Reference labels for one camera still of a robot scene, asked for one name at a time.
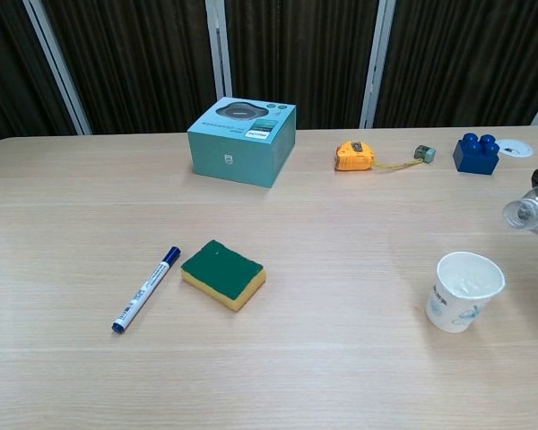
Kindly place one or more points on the transparent plastic water bottle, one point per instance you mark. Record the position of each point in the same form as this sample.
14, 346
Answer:
531, 210

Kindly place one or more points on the white paper cup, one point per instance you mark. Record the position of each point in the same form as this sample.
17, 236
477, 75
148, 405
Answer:
448, 309

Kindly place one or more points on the blue toy building block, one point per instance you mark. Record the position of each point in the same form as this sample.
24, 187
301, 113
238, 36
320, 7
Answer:
473, 159

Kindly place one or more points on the dark ribbed partition panel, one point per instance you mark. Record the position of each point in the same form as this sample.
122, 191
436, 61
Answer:
139, 58
296, 54
466, 54
9, 67

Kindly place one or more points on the yellow tape measure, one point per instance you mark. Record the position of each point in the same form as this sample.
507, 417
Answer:
352, 157

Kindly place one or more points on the teal cardboard product box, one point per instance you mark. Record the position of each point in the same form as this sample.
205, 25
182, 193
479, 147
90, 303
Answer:
233, 157

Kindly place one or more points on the green and yellow sponge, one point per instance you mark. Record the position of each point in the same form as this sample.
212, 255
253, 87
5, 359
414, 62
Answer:
222, 269

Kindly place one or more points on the blue whiteboard marker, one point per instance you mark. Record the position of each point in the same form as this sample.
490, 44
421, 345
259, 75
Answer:
145, 289

